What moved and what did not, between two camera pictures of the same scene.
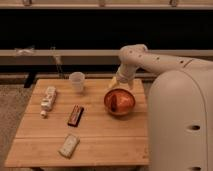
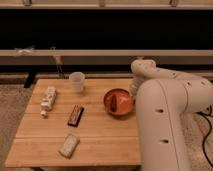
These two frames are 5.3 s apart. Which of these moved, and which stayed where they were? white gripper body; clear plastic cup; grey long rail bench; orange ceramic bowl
Moved: white gripper body
Stayed: grey long rail bench; orange ceramic bowl; clear plastic cup
